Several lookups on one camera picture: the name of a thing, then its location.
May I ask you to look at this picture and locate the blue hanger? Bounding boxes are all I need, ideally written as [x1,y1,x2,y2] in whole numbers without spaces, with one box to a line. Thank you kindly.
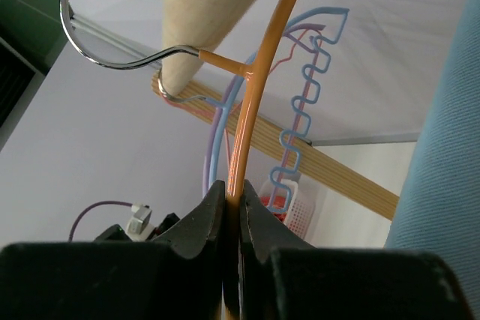
[157,5,350,211]

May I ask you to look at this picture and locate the wooden clothes rack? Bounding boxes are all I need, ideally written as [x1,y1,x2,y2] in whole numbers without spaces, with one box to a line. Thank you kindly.
[150,0,401,222]

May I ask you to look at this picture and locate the light blue trousers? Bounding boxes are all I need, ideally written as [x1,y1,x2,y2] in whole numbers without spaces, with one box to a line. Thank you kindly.
[384,0,480,257]

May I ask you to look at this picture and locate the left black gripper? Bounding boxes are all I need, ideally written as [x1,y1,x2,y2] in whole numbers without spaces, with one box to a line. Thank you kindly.
[94,213,180,242]

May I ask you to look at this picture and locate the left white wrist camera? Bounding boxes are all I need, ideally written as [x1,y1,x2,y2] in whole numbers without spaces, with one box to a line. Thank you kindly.
[126,204,155,241]

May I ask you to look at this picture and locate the red white garment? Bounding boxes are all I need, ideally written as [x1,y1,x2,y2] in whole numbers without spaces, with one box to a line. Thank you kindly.
[260,195,287,223]

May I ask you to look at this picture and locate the white plastic basket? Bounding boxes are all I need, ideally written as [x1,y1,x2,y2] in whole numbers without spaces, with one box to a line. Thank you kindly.
[259,178,316,240]

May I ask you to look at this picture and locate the pink hanger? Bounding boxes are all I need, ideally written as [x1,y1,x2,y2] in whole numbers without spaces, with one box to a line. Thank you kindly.
[165,37,314,194]

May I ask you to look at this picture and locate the grey corner wall profile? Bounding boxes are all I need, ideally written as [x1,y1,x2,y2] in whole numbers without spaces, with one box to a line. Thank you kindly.
[70,14,160,63]

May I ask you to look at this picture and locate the orange hanger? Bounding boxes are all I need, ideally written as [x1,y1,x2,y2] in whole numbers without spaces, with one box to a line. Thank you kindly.
[59,0,297,319]

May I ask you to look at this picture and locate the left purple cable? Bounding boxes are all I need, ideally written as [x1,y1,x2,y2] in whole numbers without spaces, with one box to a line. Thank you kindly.
[67,200,134,242]

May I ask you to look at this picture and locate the purple hanger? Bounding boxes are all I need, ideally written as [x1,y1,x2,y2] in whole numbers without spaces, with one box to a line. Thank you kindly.
[202,23,326,195]

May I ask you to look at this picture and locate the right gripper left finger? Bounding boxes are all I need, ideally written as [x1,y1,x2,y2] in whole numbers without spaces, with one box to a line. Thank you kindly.
[1,181,225,319]

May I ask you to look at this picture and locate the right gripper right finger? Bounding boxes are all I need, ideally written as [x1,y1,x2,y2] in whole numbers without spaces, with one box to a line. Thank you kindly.
[239,184,473,319]

